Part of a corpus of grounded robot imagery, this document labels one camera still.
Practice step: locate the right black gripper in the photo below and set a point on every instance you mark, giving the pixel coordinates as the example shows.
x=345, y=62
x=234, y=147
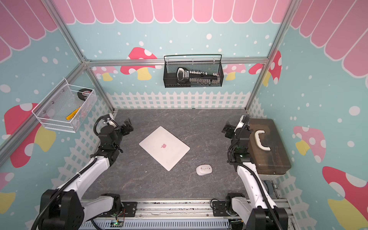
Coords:
x=226, y=127

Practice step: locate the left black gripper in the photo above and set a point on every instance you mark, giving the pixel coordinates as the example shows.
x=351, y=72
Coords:
x=123, y=128

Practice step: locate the silver laptop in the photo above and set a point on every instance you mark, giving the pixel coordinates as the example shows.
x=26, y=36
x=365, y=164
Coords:
x=164, y=147

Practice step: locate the white wireless mouse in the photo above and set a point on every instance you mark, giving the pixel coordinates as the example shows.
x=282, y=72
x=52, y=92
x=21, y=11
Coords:
x=204, y=169

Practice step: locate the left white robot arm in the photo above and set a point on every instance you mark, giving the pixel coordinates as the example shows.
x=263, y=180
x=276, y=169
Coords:
x=63, y=208

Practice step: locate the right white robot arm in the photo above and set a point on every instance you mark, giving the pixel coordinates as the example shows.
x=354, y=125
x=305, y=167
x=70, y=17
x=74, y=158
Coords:
x=267, y=215

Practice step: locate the brown lidded storage box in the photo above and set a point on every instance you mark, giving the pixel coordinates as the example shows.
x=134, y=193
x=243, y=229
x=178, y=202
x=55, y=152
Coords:
x=267, y=149

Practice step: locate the black tape roll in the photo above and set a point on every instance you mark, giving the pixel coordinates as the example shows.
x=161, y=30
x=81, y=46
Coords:
x=84, y=93

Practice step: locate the yellow tool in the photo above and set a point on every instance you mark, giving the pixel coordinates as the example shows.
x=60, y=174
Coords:
x=72, y=115

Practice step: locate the socket bit set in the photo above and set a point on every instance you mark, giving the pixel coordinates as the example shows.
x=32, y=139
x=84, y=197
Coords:
x=188, y=78

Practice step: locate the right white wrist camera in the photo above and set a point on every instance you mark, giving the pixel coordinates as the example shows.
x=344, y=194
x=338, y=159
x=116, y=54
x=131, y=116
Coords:
x=244, y=122

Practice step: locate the white wire mesh basket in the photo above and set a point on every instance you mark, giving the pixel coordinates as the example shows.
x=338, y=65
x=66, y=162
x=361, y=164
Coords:
x=52, y=111

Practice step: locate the black wire mesh basket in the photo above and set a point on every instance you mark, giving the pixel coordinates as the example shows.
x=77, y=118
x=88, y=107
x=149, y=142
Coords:
x=197, y=70

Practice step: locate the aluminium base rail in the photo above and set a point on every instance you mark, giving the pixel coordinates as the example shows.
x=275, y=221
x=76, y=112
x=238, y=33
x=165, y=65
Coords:
x=177, y=214

